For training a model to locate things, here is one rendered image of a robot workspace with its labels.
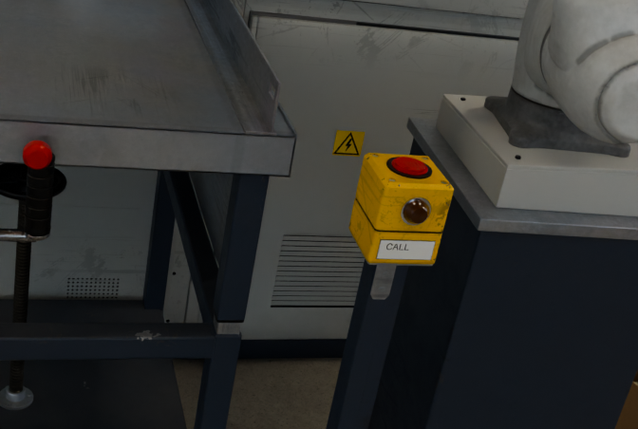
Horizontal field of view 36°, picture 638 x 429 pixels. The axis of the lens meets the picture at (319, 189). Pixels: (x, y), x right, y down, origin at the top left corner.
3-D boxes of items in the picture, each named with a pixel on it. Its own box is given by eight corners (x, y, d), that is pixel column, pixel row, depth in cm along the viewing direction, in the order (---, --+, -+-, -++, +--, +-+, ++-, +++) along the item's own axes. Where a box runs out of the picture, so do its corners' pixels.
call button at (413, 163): (430, 186, 106) (434, 172, 106) (396, 184, 105) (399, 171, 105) (418, 169, 110) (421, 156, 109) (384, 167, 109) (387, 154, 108)
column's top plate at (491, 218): (593, 143, 175) (596, 133, 174) (700, 244, 144) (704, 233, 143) (405, 127, 166) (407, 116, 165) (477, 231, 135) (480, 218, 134)
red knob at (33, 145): (51, 174, 113) (53, 148, 111) (22, 172, 112) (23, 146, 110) (50, 157, 116) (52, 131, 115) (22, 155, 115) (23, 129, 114)
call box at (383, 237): (435, 268, 109) (457, 185, 105) (367, 267, 107) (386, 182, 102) (411, 232, 116) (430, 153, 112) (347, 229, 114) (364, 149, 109)
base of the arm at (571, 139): (582, 104, 164) (591, 72, 162) (632, 158, 144) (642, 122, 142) (476, 94, 162) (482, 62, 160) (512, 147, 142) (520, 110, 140)
